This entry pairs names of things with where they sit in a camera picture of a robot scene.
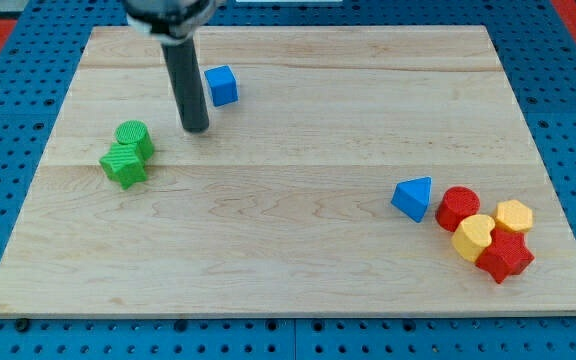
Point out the red cylinder block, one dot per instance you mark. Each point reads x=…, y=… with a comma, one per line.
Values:
x=457, y=203

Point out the red star block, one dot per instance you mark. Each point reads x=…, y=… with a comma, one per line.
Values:
x=506, y=256

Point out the green star block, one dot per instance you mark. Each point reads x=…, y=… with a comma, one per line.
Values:
x=124, y=164

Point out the black cylindrical pointer rod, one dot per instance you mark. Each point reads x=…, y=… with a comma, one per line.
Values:
x=183, y=70

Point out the wooden board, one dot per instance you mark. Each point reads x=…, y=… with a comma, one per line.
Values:
x=282, y=207

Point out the blue triangle block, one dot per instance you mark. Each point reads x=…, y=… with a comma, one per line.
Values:
x=412, y=197

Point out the yellow hexagon block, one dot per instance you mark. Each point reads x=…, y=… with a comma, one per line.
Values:
x=513, y=216

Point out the green cylinder block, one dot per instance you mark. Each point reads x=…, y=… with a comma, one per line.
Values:
x=135, y=132

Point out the robot arm silver flange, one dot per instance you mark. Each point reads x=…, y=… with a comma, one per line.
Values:
x=176, y=20

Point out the yellow heart block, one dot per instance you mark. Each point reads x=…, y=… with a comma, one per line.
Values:
x=473, y=236

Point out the blue cube block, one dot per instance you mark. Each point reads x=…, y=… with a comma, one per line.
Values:
x=222, y=85

